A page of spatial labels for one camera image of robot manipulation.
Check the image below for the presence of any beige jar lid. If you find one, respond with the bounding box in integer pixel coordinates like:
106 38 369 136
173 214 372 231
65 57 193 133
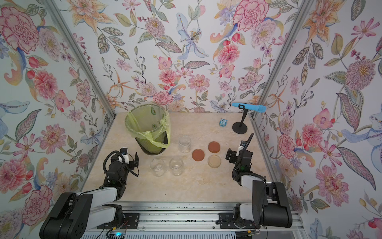
208 155 221 168

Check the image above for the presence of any terracotta jar lid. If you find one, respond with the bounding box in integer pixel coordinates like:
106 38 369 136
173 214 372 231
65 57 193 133
208 141 221 153
192 149 205 162

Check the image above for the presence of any clear jar with rice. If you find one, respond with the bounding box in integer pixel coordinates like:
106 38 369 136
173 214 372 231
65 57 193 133
150 158 167 177

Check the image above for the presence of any jar with terracotta lid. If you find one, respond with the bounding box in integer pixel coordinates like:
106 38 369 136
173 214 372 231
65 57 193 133
169 158 184 176
179 135 192 153

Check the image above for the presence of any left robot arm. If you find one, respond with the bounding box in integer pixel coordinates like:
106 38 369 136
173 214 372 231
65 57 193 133
39 148 139 239

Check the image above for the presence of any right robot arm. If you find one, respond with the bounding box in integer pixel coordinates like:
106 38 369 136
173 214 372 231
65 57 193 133
217 134 293 229

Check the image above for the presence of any black mesh trash bin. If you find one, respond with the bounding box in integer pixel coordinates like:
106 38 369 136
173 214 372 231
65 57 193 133
125 103 171 155

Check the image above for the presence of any small blue owl figure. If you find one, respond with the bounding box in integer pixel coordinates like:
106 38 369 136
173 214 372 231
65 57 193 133
219 119 227 127

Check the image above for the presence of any blue microphone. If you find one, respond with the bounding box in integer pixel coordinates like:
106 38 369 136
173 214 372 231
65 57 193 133
231 102 267 113

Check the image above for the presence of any yellow-green plastic bin liner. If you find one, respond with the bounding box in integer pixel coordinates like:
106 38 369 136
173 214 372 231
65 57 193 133
124 103 172 149

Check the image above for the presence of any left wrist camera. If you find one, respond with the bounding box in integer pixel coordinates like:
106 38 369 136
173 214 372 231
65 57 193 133
119 147 129 164

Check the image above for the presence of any right aluminium corner post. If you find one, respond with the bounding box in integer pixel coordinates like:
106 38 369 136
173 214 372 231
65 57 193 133
253 0 314 116

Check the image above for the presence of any aluminium corner post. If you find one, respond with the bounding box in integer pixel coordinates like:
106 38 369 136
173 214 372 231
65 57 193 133
41 0 115 117
253 0 314 116

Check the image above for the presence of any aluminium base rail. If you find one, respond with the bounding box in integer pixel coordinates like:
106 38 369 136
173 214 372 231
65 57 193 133
81 202 307 239

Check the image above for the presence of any left aluminium corner post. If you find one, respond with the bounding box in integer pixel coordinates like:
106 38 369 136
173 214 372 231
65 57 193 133
41 0 115 117

